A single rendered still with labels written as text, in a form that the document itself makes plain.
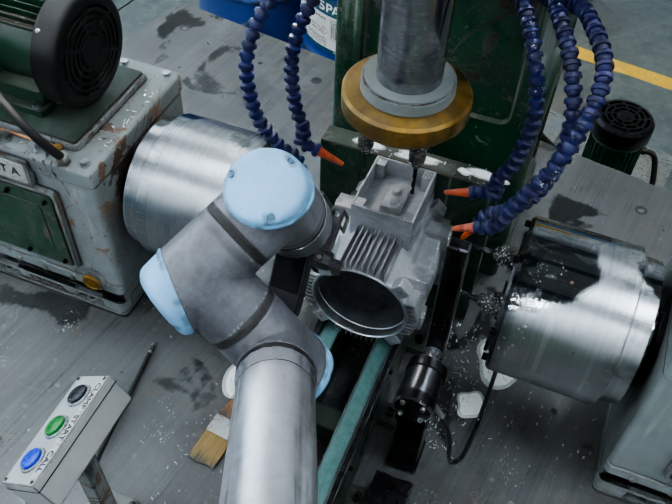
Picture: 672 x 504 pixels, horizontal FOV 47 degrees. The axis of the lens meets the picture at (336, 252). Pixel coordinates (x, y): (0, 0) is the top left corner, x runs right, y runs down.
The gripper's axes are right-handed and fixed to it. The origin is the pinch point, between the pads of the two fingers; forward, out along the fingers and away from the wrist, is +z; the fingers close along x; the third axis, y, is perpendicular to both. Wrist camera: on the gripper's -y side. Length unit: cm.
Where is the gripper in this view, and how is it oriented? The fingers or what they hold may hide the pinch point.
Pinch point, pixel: (320, 271)
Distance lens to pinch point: 115.8
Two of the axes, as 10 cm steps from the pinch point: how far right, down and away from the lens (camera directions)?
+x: -9.3, -3.0, 2.2
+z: 1.6, 2.2, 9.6
